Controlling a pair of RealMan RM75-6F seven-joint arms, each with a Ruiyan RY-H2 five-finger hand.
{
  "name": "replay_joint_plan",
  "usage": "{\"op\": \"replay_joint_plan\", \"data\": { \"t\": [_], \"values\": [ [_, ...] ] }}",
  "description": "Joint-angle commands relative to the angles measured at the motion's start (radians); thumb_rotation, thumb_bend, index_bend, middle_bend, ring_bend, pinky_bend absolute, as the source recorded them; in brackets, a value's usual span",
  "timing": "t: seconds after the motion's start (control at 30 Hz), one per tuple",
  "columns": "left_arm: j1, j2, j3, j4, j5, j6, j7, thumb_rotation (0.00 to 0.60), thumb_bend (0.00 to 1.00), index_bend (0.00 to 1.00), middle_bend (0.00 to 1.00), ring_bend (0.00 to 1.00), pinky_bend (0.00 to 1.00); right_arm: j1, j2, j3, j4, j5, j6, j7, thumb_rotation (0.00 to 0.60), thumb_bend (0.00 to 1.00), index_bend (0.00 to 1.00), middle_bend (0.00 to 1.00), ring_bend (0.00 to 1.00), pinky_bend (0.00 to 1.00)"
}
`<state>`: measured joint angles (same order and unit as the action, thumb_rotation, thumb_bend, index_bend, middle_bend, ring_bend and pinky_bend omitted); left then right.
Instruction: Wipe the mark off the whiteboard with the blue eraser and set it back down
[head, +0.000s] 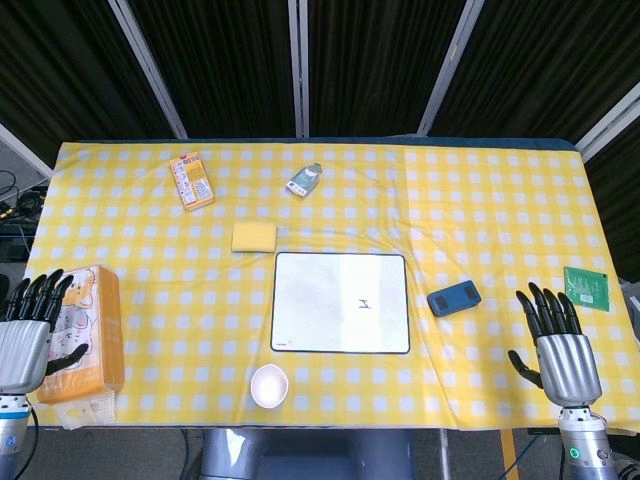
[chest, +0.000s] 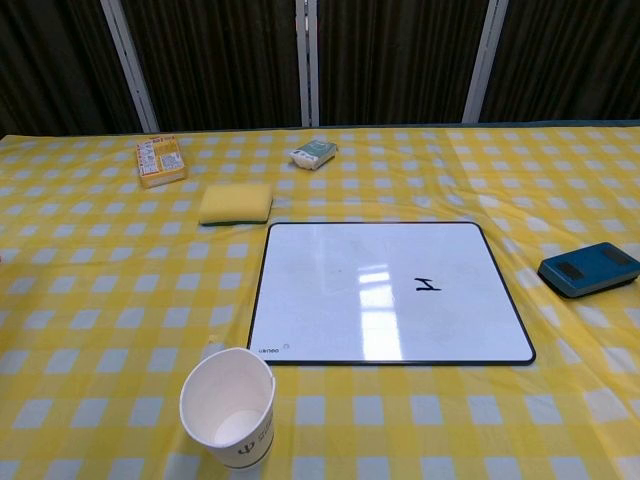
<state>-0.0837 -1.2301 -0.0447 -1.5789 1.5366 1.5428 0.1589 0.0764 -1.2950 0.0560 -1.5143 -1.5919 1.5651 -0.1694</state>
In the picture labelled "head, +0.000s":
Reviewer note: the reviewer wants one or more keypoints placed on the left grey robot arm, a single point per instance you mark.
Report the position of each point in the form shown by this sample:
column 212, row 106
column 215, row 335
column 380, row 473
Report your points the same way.
column 11, row 425

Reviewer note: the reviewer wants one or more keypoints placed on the yellow strip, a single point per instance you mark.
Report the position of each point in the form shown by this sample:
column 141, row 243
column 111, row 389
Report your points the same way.
column 509, row 455

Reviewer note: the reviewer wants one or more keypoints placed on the blue phone-like device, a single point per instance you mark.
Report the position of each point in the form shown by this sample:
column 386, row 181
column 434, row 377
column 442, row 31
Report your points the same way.
column 452, row 298

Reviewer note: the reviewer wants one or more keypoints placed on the yellow sponge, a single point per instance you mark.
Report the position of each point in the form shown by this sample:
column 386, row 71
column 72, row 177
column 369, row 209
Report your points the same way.
column 254, row 237

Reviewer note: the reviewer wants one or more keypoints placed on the yellow white checked tablecloth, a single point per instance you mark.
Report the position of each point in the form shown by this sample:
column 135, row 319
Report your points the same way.
column 450, row 200

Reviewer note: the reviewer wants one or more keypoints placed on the orange printed snack box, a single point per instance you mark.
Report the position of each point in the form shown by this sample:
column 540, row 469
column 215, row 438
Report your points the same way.
column 192, row 181

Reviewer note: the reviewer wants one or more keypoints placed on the white mesh packet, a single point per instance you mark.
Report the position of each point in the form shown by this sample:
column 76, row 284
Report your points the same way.
column 92, row 412

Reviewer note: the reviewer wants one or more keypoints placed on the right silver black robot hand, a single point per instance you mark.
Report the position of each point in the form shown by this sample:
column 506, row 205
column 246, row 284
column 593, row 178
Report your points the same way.
column 567, row 365

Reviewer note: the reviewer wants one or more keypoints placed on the grey metal table leg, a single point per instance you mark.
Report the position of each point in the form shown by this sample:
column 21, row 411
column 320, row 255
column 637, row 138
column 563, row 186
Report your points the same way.
column 444, row 455

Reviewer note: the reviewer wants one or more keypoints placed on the white partition frame post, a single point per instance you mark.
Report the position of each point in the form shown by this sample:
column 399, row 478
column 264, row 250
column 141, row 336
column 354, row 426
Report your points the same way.
column 22, row 150
column 447, row 70
column 150, row 70
column 607, row 122
column 299, row 70

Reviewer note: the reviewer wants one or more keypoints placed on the white rectangular board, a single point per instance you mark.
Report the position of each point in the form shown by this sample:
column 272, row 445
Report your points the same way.
column 320, row 305

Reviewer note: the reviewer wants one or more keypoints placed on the small green white tissue pack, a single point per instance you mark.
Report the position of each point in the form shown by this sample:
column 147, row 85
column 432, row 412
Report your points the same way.
column 302, row 181

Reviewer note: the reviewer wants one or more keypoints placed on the orange cartoon cat tissue box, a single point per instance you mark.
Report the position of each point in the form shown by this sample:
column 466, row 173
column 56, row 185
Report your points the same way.
column 102, row 330

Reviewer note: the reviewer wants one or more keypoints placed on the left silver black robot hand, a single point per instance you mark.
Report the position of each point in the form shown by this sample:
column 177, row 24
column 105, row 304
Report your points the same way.
column 22, row 345

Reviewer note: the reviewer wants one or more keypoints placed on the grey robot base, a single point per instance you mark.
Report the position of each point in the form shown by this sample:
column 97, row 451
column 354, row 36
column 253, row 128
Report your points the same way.
column 310, row 455

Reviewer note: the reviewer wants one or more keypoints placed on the white small bowl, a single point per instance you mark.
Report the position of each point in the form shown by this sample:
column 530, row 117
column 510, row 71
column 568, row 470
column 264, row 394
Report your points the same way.
column 269, row 386

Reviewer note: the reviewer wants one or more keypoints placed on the green circuit board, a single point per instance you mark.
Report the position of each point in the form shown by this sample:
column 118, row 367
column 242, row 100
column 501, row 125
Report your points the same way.
column 587, row 288

